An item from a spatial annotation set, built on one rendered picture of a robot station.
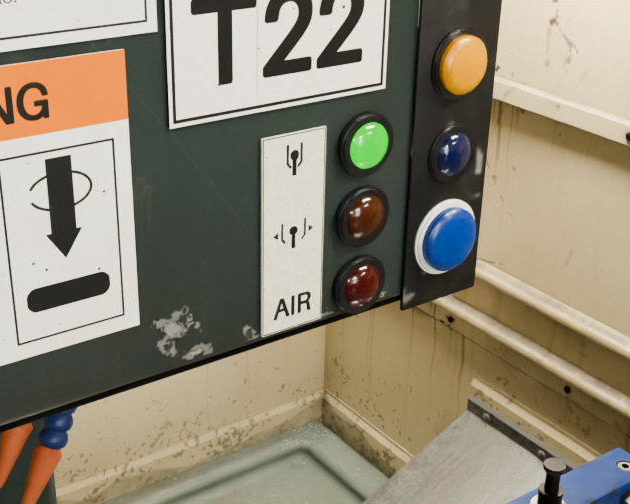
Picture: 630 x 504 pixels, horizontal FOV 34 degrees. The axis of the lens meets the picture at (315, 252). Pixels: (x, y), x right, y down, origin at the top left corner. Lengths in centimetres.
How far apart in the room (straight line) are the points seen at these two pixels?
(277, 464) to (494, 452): 50
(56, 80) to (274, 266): 12
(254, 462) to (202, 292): 152
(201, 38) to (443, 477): 127
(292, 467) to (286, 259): 155
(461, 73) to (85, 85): 16
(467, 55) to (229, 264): 13
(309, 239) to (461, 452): 120
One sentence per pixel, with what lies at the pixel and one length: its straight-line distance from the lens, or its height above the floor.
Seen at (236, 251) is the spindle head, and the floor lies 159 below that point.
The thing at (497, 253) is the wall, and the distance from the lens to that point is 152.
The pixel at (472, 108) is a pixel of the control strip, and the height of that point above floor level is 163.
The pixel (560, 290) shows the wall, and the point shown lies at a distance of 145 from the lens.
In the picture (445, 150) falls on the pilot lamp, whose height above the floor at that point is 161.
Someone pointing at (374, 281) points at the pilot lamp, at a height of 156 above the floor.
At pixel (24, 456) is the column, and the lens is 127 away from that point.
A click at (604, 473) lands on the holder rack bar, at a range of 92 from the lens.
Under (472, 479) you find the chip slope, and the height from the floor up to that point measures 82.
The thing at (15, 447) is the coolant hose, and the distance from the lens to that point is 63.
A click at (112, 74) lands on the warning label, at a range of 36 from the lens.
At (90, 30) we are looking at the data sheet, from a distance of 35.
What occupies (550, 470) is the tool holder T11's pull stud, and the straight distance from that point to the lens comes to 74.
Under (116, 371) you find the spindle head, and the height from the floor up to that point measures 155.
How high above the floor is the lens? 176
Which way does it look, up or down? 25 degrees down
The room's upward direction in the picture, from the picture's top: 1 degrees clockwise
